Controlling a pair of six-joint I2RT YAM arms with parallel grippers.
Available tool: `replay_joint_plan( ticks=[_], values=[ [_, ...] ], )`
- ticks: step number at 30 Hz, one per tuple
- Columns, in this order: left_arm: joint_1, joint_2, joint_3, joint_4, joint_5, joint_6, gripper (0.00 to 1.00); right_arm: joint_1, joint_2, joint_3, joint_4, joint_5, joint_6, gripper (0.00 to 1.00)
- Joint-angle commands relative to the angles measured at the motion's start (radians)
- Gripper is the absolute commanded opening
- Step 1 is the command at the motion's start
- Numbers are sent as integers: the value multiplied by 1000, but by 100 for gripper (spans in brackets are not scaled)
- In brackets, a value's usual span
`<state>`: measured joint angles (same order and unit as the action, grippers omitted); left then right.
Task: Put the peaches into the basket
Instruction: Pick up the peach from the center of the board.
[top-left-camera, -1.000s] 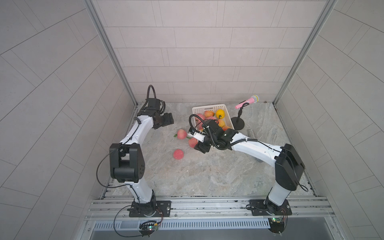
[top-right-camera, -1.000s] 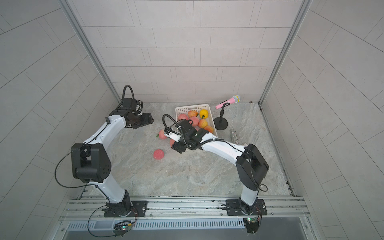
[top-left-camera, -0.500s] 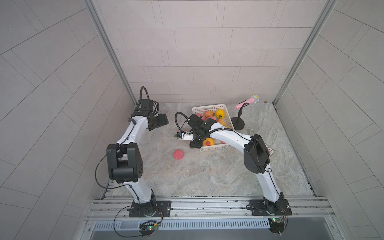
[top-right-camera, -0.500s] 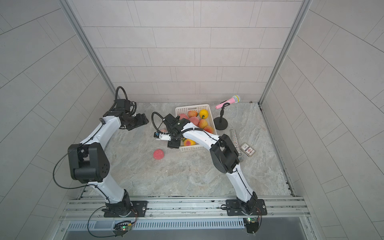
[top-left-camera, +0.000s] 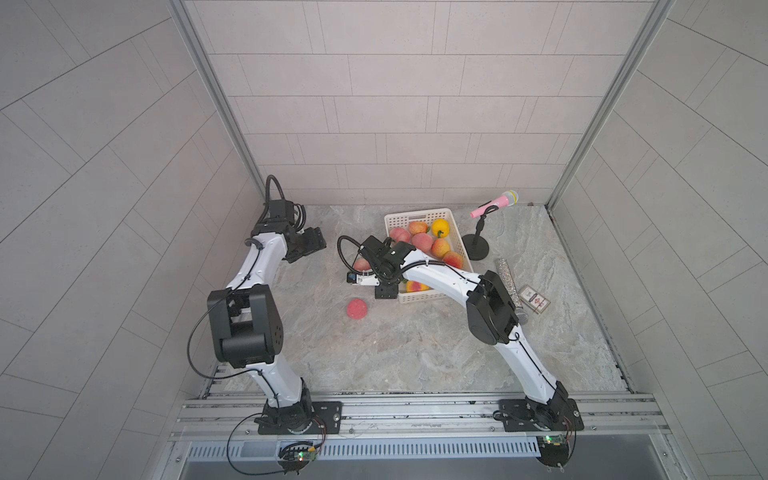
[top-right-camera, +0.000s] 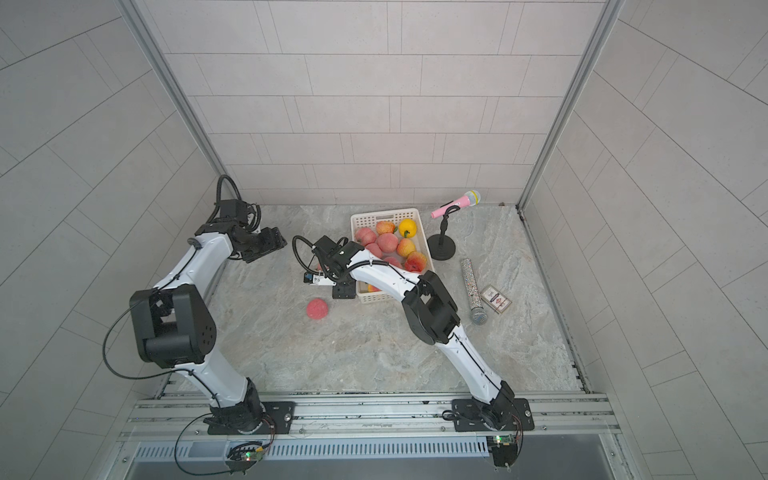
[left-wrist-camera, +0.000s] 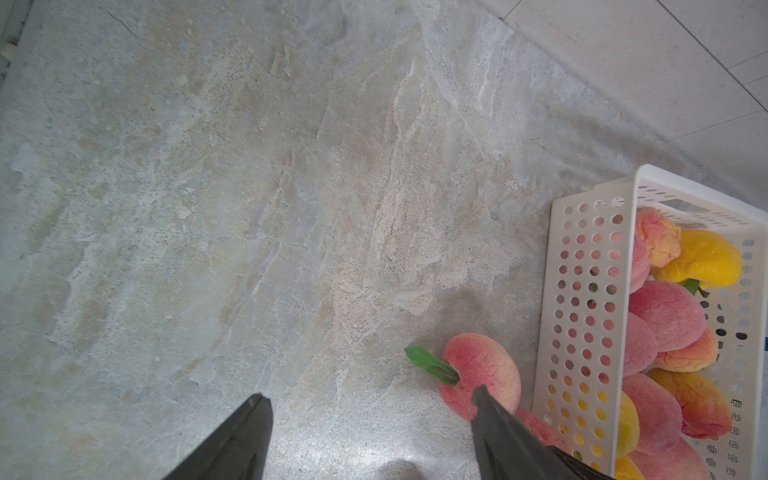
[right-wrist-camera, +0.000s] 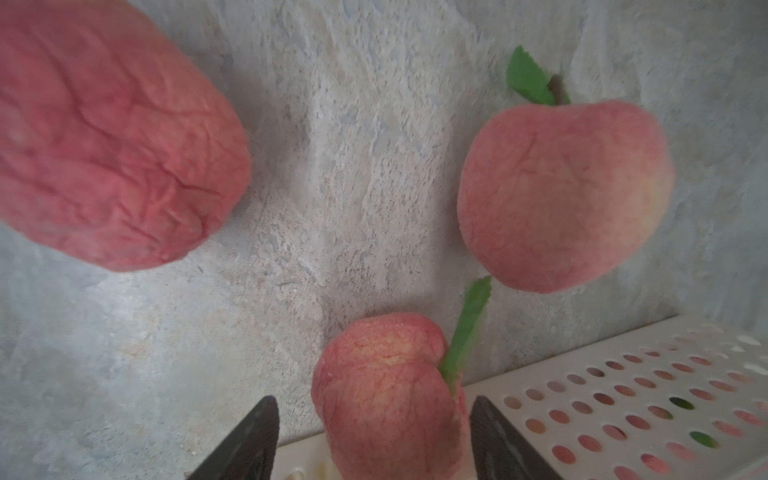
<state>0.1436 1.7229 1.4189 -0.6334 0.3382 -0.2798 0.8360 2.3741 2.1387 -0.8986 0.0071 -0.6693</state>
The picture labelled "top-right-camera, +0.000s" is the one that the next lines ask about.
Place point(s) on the dark pink peach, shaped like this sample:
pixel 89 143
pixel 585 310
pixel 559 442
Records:
pixel 317 309

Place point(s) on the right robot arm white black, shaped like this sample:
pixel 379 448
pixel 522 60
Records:
pixel 431 313

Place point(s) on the aluminium mounting rail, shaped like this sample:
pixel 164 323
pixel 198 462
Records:
pixel 319 416

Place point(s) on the pink toy microphone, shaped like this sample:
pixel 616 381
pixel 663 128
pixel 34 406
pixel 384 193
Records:
pixel 470 198

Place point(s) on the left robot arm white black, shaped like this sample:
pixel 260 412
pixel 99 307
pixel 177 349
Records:
pixel 175 330

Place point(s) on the pink peach with leaf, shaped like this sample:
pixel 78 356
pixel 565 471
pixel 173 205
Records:
pixel 365 236

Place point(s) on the orange pink peach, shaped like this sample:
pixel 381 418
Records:
pixel 405 248

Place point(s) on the white ventilation grille strip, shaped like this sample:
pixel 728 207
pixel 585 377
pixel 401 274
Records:
pixel 320 449

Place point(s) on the right circuit board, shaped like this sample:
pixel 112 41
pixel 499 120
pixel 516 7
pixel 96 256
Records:
pixel 504 450

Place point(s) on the small patterned card box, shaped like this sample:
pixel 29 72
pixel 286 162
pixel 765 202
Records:
pixel 495 299

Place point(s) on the pink peach row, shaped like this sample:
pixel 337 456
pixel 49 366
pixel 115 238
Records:
pixel 387 242

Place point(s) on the red orange peach bottom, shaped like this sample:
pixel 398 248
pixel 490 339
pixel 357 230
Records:
pixel 416 262

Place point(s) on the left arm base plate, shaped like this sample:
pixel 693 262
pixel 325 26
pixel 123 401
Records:
pixel 243 420

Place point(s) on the left circuit board with cable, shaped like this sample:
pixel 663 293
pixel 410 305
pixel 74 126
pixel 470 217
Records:
pixel 240 458

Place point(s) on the white perforated plastic basket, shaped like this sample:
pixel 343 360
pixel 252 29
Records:
pixel 370 220

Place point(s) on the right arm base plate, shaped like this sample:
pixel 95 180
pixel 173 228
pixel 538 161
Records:
pixel 469 415

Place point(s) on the orange wrinkled peach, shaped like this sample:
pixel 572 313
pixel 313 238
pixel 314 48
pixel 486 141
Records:
pixel 385 227

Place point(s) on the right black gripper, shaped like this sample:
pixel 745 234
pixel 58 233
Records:
pixel 344 290

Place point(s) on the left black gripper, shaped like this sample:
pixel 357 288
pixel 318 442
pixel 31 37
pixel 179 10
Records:
pixel 271 242

